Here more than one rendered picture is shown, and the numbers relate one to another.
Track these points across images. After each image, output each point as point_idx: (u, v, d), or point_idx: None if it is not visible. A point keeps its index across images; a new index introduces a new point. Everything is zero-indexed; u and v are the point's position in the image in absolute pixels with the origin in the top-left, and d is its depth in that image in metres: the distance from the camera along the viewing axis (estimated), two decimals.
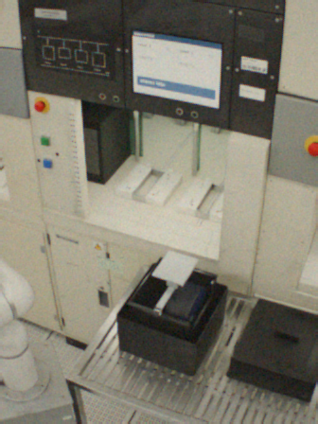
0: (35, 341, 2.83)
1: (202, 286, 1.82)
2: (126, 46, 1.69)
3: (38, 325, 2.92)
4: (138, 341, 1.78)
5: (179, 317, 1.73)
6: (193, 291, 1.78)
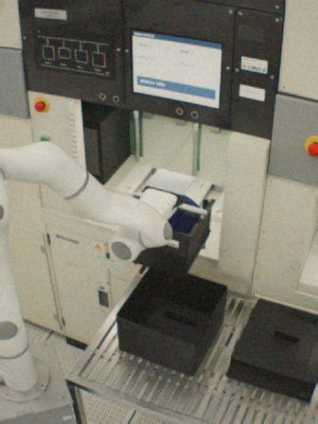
0: (35, 341, 2.83)
1: None
2: (126, 46, 1.69)
3: (38, 325, 2.92)
4: (138, 341, 1.78)
5: (197, 213, 1.83)
6: None
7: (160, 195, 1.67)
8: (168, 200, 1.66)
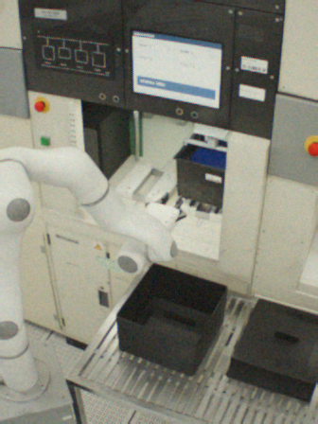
0: (35, 341, 2.83)
1: None
2: (126, 46, 1.69)
3: (38, 325, 2.92)
4: (138, 341, 1.78)
5: None
6: None
7: (163, 208, 1.73)
8: (171, 213, 1.71)
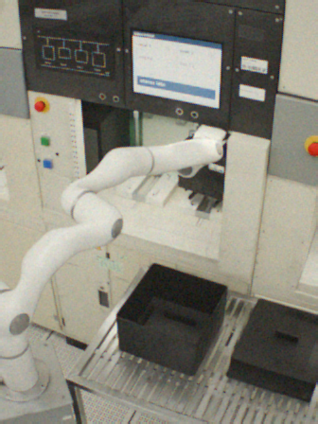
0: (35, 341, 2.83)
1: None
2: (126, 46, 1.69)
3: (38, 325, 2.92)
4: (138, 341, 1.78)
5: None
6: None
7: (212, 130, 2.05)
8: (220, 133, 2.03)
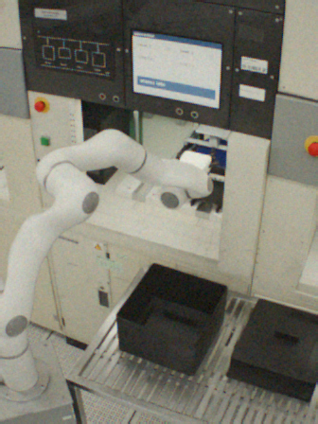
0: (35, 341, 2.83)
1: None
2: (126, 46, 1.69)
3: (38, 325, 2.92)
4: (138, 341, 1.78)
5: None
6: None
7: (197, 156, 1.94)
8: (204, 159, 1.93)
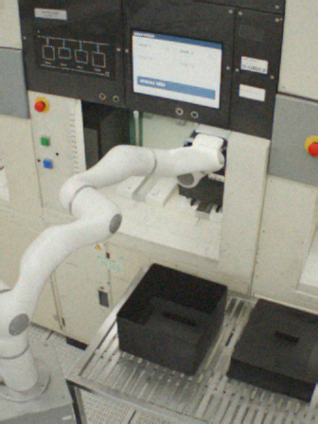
0: (35, 341, 2.83)
1: None
2: (126, 46, 1.69)
3: (38, 325, 2.92)
4: (138, 341, 1.78)
5: None
6: None
7: (210, 138, 2.05)
8: (218, 141, 2.04)
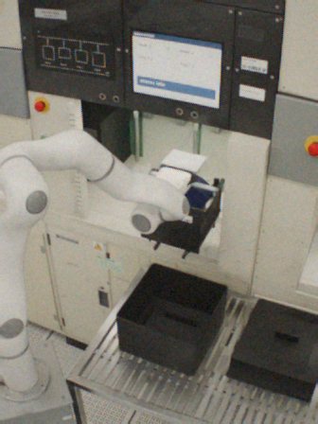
0: (35, 341, 2.83)
1: None
2: (126, 46, 1.69)
3: (38, 325, 2.92)
4: (138, 341, 1.78)
5: (208, 191, 1.93)
6: None
7: (175, 172, 1.78)
8: (184, 177, 1.76)
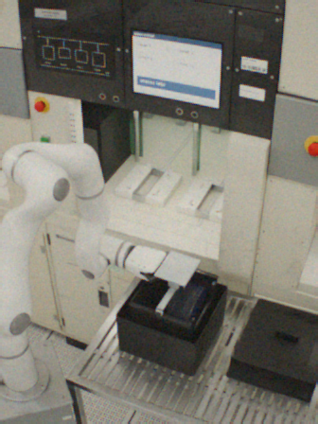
0: (35, 341, 2.83)
1: (203, 287, 1.82)
2: (126, 46, 1.69)
3: (38, 325, 2.92)
4: (138, 341, 1.78)
5: (181, 318, 1.72)
6: (195, 292, 1.77)
7: (151, 259, 1.73)
8: (145, 265, 1.72)
